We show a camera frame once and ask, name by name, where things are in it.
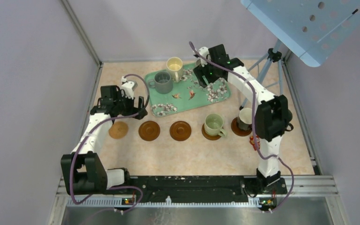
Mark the black mug white inside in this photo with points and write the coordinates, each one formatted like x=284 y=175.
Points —
x=244 y=119

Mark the green floral serving tray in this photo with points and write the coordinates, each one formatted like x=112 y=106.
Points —
x=187 y=94

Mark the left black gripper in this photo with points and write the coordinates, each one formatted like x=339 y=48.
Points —
x=142 y=111

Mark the grey tripod stand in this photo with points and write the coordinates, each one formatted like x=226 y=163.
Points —
x=273 y=55

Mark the light green mug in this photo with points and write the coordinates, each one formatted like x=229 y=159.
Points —
x=214 y=125

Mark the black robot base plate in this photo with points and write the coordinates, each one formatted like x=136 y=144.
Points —
x=197 y=189

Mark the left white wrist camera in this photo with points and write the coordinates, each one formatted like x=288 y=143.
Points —
x=128 y=86

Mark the ribbed grey mug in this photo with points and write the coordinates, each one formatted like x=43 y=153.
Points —
x=198 y=62

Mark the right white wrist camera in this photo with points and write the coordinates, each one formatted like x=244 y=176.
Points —
x=203 y=51

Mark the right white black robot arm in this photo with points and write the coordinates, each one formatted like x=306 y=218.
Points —
x=270 y=113

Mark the dark brown wooden coaster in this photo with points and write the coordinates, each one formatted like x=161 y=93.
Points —
x=180 y=131
x=149 y=130
x=239 y=132
x=208 y=136

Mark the aluminium frame rail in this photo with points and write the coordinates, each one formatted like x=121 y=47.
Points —
x=305 y=188

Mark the plain grey mug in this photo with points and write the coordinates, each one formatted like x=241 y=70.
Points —
x=162 y=82

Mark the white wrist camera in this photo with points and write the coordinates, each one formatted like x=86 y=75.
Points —
x=128 y=86
x=203 y=51

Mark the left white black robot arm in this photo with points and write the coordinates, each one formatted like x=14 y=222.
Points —
x=82 y=169

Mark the light blue perforated panel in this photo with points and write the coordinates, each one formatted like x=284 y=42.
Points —
x=311 y=29

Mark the pale yellow mug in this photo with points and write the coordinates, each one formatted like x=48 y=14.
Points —
x=174 y=67

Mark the dark green mug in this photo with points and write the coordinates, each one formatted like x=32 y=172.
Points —
x=289 y=126

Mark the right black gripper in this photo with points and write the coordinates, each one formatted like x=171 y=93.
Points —
x=198 y=71

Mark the light tan wooden coaster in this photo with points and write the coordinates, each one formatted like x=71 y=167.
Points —
x=118 y=130

